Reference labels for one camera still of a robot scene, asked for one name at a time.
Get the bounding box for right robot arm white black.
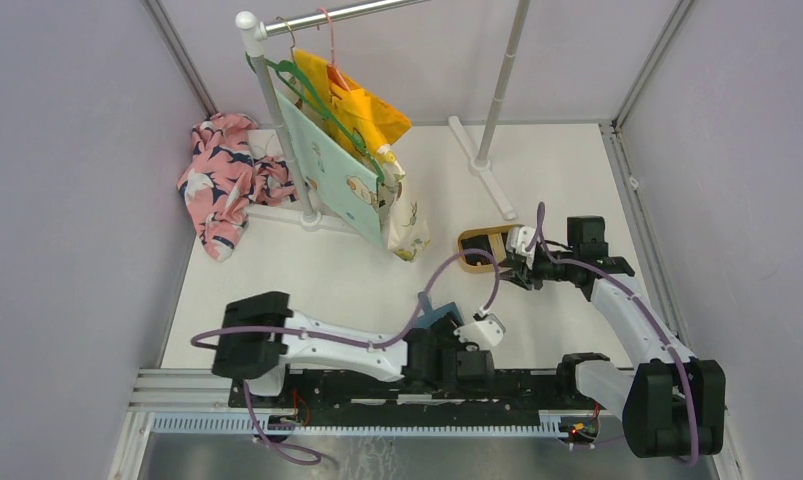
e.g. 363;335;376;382
501;210;726;463

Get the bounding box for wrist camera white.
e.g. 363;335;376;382
454;313;506;350
504;225;538;258

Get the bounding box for mint green printed cloth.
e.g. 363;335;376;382
276;92;385;248

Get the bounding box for cream printed garment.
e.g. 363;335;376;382
376;144;431;262

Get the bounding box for tan oval card tray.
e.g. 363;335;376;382
456;224;518;274

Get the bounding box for green clothes hanger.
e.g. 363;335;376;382
264;59;385;183

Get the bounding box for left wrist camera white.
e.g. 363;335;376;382
454;313;506;350

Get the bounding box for pink patterned garment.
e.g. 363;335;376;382
177;113;299;262

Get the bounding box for blue leather card holder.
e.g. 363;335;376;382
413;291;463;329

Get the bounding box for white metal clothes rack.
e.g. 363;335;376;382
235;0;533;232

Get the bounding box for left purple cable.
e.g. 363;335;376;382
190;248;502;466

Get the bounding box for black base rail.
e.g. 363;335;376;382
251;369;618;427

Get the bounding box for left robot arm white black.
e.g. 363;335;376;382
209;291;506;408

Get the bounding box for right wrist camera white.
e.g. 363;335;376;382
504;225;538;258

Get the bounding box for yellow garment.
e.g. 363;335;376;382
294;49;411;164

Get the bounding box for white slotted cable duct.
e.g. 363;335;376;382
150;412;570;440

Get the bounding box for pink clothes hanger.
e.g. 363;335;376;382
317;7;351;91

